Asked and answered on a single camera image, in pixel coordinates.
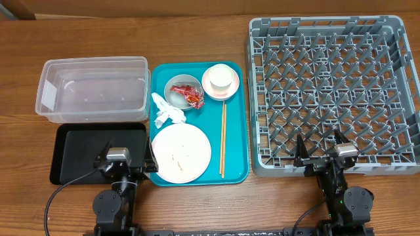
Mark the large pink plate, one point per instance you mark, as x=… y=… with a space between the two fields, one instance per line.
x=183 y=153

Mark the right wooden chopstick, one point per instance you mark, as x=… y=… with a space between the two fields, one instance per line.
x=224 y=140

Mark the red snack wrapper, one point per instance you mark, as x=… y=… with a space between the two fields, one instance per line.
x=193 y=95

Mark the clear plastic bin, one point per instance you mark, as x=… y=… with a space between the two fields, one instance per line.
x=94 y=89

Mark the black tray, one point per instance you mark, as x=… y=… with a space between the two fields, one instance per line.
x=78 y=145

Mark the teal serving tray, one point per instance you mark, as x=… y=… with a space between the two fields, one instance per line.
x=208 y=119

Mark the white cup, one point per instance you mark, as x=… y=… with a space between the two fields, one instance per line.
x=221 y=77

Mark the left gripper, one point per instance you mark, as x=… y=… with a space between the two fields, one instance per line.
x=150 y=164

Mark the white tissue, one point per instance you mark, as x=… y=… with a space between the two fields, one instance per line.
x=166 y=111

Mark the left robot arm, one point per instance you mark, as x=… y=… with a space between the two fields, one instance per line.
x=115 y=207

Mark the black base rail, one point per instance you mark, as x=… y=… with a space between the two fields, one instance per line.
x=287 y=231

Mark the grey dishwasher rack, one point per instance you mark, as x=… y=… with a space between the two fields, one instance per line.
x=311 y=76

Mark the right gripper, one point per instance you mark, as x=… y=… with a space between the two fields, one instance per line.
x=300 y=153

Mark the grey bowl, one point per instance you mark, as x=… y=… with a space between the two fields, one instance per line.
x=176 y=99

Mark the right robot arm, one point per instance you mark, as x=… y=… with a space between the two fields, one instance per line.
x=349 y=207

